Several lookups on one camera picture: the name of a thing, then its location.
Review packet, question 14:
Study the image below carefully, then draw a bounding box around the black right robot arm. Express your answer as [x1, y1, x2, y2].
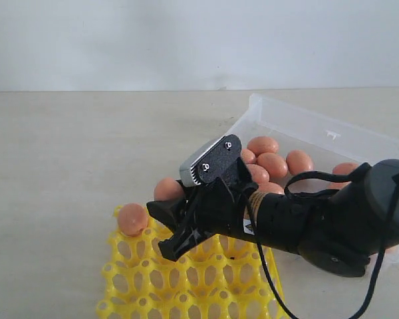
[147, 159, 399, 277]

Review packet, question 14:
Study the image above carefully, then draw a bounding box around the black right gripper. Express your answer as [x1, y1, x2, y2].
[146, 159, 258, 261]

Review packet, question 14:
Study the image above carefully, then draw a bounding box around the clear plastic container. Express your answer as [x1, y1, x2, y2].
[228, 94, 399, 255]

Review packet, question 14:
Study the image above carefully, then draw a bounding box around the brown egg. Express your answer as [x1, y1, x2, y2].
[257, 152, 288, 178]
[286, 150, 314, 175]
[241, 148, 257, 165]
[117, 203, 148, 237]
[257, 181, 284, 195]
[329, 162, 358, 189]
[154, 177, 184, 201]
[247, 164, 270, 184]
[247, 136, 279, 156]

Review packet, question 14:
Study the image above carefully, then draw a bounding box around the black cable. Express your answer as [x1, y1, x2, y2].
[244, 162, 399, 319]

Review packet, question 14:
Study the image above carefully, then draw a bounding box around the yellow plastic egg tray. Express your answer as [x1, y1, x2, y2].
[96, 219, 287, 318]

